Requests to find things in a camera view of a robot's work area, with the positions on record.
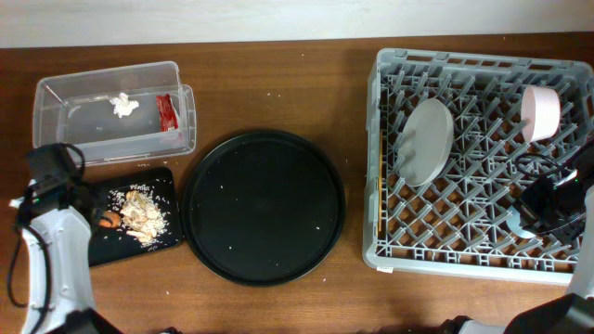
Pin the red snack wrapper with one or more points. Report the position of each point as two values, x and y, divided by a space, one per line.
168 116

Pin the wooden chopstick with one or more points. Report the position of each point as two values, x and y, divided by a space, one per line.
379 226

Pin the orange carrot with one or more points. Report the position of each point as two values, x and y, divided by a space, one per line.
110 219

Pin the white tissue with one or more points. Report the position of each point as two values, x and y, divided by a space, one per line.
123 106

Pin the clear plastic waste bin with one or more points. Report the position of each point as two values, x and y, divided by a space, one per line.
75 109

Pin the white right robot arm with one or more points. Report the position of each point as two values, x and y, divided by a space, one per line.
571 313

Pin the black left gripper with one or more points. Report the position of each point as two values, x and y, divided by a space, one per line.
103 198

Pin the blue cup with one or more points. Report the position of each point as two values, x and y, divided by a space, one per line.
513 223

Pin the grey dishwasher rack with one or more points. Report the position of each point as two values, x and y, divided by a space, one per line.
456 225

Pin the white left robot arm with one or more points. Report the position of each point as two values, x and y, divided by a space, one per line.
55 225

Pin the black rectangular tray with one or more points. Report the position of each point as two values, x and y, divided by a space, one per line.
108 246

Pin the round black serving tray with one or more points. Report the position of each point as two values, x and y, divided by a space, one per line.
263 208

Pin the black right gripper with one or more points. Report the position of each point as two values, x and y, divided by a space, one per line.
530 219

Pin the peanut shells and rice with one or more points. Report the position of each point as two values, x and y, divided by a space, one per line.
142 215

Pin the pink bowl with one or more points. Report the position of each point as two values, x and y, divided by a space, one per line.
541 112

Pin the grey plate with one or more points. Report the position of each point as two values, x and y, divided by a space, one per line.
428 139

